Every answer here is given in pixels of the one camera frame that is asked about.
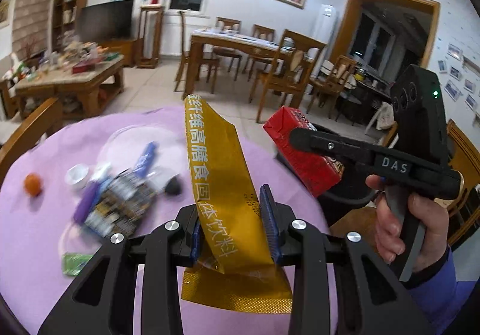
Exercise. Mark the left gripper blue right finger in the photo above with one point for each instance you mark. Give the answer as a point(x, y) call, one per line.
point(270, 218)

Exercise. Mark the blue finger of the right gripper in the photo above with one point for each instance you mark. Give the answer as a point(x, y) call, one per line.
point(340, 148)

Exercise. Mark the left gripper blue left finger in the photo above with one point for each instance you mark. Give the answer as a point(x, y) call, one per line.
point(197, 239)

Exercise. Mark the red drink carton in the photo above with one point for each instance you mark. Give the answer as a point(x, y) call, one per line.
point(318, 173)

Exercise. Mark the gold drink powder packet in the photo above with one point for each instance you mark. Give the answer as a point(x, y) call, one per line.
point(235, 270)

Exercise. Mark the blue sleeve right forearm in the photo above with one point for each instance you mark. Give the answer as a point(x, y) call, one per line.
point(448, 304)

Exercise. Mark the black trash bin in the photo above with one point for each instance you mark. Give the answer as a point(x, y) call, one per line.
point(349, 194)

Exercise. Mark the person's right hand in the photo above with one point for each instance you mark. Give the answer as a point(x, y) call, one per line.
point(388, 227)

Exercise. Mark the wooden chair by doorway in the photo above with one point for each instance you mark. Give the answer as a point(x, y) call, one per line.
point(334, 84)

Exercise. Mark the wooden dining chair front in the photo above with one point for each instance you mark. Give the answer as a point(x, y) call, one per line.
point(290, 68)

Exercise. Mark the purple tablecloth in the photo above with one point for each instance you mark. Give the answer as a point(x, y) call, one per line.
point(35, 232)

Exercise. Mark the white standing air conditioner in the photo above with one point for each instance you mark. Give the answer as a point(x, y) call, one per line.
point(325, 27)

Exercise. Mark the green candy wrapper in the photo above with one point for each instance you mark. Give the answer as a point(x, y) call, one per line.
point(73, 263)

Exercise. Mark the wooden dining table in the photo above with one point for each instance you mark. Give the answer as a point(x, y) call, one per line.
point(247, 44)

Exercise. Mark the wooden chair left side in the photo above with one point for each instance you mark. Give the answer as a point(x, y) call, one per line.
point(199, 58)

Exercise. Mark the small orange fruit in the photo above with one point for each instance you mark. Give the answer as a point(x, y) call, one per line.
point(33, 184)

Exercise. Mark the wooden coffee table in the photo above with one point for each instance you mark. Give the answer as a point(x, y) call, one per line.
point(94, 90)

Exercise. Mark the wooden plant stand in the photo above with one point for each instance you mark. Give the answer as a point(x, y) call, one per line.
point(149, 36)

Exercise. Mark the red tissue box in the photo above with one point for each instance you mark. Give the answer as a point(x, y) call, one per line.
point(84, 66)

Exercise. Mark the black flat television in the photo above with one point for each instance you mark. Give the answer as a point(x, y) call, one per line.
point(107, 21)

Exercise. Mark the wooden bookshelf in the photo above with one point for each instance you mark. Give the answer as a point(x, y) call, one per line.
point(64, 13)

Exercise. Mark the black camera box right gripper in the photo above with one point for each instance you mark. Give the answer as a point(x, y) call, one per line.
point(419, 113)

